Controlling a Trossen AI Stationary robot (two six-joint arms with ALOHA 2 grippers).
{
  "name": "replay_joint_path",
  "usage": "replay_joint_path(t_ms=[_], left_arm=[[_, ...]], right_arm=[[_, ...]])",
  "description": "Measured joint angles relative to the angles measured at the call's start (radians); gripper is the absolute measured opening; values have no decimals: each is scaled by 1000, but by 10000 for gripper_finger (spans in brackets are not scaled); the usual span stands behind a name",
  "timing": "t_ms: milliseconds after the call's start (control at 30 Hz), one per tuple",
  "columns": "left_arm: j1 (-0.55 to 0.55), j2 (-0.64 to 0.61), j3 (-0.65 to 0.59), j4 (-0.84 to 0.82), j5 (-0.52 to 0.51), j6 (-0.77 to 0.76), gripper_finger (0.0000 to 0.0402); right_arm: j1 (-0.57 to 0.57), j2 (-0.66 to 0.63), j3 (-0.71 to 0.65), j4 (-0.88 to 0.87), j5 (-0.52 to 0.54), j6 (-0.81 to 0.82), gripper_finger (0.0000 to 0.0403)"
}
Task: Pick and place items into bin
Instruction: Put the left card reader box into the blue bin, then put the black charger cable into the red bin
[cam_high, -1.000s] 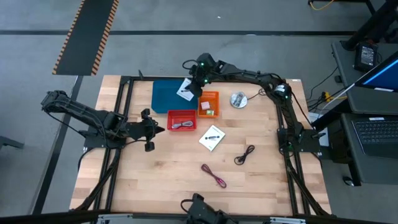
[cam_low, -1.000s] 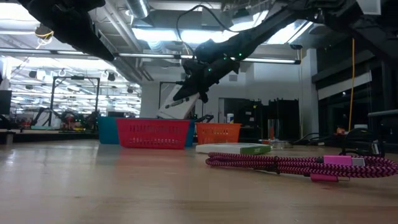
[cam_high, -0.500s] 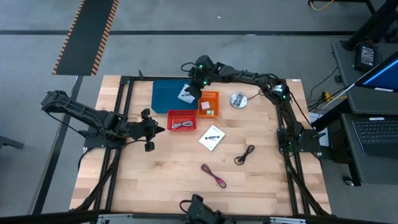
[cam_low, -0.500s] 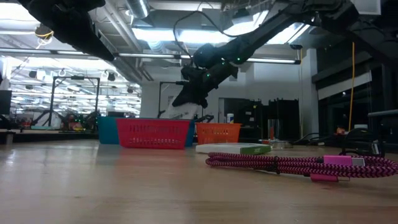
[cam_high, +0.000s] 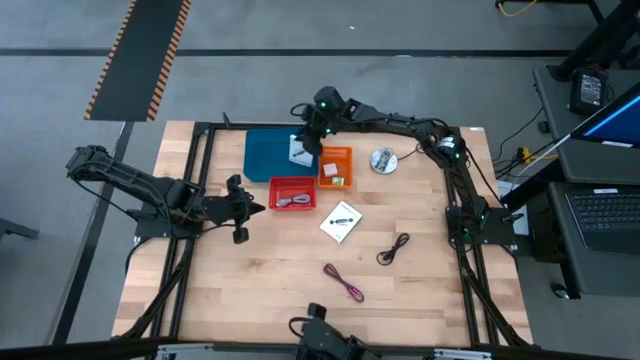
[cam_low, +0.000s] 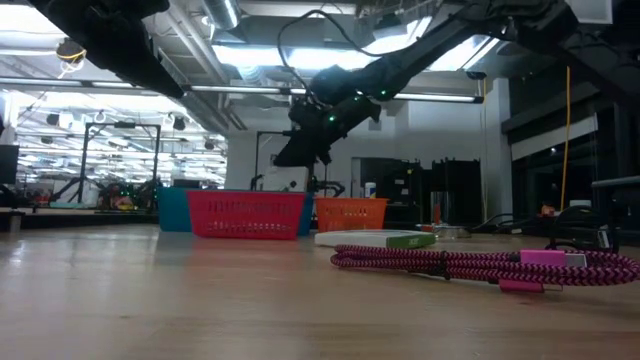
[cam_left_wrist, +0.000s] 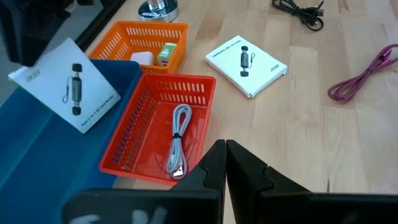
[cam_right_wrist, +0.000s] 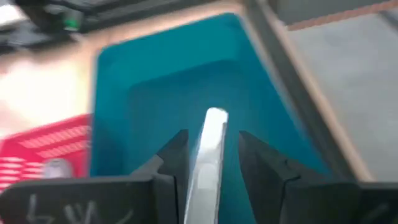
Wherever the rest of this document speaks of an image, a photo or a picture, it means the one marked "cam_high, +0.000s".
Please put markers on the monitor with blue screen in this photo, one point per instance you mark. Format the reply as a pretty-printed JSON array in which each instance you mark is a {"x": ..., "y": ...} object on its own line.
[{"x": 620, "y": 120}]

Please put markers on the white booklet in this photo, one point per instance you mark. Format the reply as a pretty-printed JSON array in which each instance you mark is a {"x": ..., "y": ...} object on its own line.
[{"x": 332, "y": 227}]

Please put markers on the white paper sheet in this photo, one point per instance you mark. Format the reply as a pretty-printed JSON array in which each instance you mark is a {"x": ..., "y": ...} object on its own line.
[{"x": 505, "y": 190}]

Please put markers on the teal plastic bin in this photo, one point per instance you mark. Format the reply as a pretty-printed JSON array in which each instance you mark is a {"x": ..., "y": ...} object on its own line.
[{"x": 267, "y": 155}]

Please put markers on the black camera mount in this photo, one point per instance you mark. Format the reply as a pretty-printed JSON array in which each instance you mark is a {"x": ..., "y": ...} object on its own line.
[{"x": 325, "y": 340}]

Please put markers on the black table frame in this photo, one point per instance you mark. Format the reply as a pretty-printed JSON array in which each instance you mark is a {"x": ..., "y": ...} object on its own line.
[{"x": 240, "y": 125}]

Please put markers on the red plastic basket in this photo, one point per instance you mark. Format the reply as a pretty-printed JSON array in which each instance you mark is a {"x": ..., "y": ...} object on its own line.
[{"x": 280, "y": 187}]

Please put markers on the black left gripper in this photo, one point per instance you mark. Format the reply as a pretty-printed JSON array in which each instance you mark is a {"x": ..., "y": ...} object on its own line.
[{"x": 230, "y": 207}]

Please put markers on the black hazard striped floor mat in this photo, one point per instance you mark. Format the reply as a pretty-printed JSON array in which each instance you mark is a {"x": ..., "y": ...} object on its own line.
[{"x": 137, "y": 60}]

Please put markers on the orange plastic basket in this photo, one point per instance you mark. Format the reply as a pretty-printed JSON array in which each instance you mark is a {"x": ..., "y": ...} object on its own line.
[{"x": 345, "y": 160}]

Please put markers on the clear glass cup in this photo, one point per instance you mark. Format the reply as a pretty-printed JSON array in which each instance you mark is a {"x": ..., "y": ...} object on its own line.
[{"x": 384, "y": 157}]

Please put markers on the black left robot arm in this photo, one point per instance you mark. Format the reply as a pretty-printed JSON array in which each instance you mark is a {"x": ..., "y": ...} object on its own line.
[{"x": 125, "y": 177}]

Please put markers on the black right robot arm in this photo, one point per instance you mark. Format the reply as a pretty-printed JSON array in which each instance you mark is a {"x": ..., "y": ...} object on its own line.
[{"x": 465, "y": 185}]

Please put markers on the yellow black power plug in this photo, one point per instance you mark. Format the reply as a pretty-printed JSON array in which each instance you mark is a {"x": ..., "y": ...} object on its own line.
[{"x": 525, "y": 155}]

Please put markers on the small pink white box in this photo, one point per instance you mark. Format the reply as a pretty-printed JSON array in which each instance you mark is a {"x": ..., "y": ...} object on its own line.
[{"x": 330, "y": 169}]

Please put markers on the black laptop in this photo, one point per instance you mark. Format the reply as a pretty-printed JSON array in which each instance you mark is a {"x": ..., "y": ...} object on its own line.
[{"x": 605, "y": 215}]

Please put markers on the plain white box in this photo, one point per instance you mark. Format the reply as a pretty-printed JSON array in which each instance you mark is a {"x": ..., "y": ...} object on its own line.
[{"x": 300, "y": 161}]

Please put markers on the silver metal bracket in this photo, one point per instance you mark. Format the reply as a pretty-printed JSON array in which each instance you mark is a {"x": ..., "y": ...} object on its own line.
[
  {"x": 177, "y": 352},
  {"x": 462, "y": 355}
]

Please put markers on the black computer mouse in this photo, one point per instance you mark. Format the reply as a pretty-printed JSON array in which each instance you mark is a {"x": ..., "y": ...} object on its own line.
[{"x": 561, "y": 291}]

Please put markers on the black stand leg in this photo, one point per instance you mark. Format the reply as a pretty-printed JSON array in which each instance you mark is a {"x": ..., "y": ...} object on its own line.
[{"x": 600, "y": 35}]

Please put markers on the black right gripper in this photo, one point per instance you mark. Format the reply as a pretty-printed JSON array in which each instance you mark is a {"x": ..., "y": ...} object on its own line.
[{"x": 320, "y": 122}]

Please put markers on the small green box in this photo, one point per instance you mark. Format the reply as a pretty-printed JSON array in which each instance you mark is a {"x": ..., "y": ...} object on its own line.
[{"x": 338, "y": 181}]

